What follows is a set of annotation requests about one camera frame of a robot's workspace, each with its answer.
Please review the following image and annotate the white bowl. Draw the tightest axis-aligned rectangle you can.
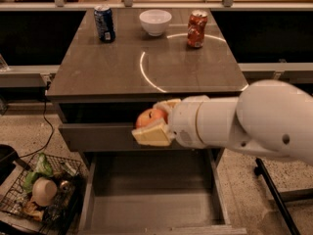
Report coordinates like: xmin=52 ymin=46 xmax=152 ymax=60
xmin=139 ymin=9 xmax=172 ymax=36

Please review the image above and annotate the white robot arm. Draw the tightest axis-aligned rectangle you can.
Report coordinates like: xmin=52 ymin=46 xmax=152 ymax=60
xmin=132 ymin=80 xmax=313 ymax=165

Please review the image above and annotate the grey upper drawer with handle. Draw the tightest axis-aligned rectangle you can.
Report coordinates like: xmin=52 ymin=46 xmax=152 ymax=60
xmin=59 ymin=122 xmax=182 ymax=152

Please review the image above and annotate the beige cup in basket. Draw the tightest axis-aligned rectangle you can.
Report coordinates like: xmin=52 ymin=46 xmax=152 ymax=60
xmin=32 ymin=177 xmax=58 ymax=207

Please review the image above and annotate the black power cable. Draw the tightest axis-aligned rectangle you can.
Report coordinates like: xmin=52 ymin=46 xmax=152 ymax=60
xmin=19 ymin=99 xmax=55 ymax=159

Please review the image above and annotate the black object at left edge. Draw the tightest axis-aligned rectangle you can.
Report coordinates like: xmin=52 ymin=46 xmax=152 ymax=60
xmin=0 ymin=144 xmax=18 ymax=185

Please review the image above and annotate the crushed orange soda can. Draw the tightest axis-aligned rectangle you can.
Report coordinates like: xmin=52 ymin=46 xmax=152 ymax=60
xmin=187 ymin=10 xmax=208 ymax=48

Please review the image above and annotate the green chip bag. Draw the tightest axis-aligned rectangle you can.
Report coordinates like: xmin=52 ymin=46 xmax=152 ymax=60
xmin=22 ymin=153 xmax=54 ymax=193

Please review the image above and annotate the black wire basket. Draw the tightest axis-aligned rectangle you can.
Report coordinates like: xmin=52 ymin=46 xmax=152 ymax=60
xmin=1 ymin=153 xmax=83 ymax=235

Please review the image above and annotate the red apple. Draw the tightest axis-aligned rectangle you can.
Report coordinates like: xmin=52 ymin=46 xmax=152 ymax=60
xmin=135 ymin=109 xmax=167 ymax=128

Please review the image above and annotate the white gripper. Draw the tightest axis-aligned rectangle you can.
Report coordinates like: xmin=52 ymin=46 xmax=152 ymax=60
xmin=131 ymin=96 xmax=209 ymax=149

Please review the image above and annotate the blue soda can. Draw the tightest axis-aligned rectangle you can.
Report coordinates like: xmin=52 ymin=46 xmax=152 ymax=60
xmin=94 ymin=6 xmax=115 ymax=42

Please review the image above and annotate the grey drawer cabinet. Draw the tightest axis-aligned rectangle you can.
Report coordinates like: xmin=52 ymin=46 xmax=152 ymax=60
xmin=45 ymin=7 xmax=252 ymax=235

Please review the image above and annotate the open grey middle drawer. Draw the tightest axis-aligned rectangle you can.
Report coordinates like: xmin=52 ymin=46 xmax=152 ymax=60
xmin=78 ymin=150 xmax=247 ymax=235

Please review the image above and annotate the black metal bar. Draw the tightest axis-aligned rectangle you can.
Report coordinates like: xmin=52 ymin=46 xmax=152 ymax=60
xmin=254 ymin=158 xmax=300 ymax=235

